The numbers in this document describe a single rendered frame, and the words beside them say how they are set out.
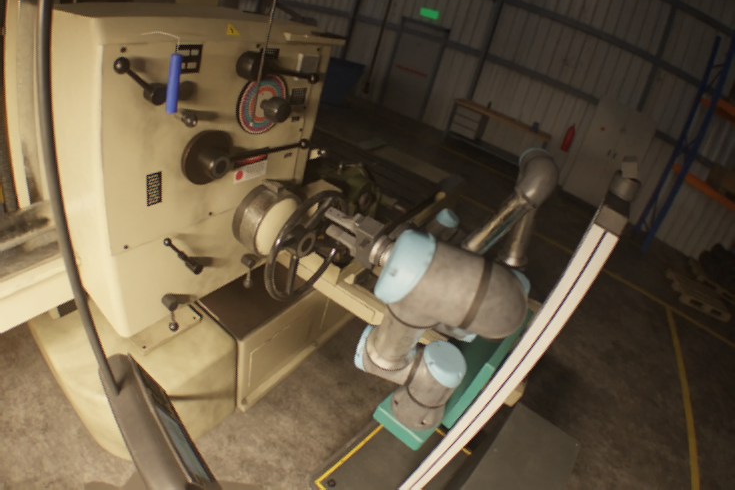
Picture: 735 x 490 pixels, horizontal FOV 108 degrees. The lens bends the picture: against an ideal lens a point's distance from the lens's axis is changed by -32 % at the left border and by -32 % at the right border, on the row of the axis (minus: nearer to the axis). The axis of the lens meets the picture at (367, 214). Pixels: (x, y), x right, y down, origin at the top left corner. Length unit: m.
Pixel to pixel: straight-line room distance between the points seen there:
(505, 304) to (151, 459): 0.62
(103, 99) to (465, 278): 0.72
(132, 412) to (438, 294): 0.57
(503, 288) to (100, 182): 0.80
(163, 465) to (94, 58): 0.73
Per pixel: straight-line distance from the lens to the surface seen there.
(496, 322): 0.56
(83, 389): 1.69
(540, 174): 1.18
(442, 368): 0.91
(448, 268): 0.53
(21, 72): 1.44
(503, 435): 1.52
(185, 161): 0.96
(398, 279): 0.53
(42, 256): 1.29
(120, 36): 0.83
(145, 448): 0.74
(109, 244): 0.98
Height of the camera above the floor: 1.95
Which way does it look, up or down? 28 degrees down
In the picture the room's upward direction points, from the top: 17 degrees clockwise
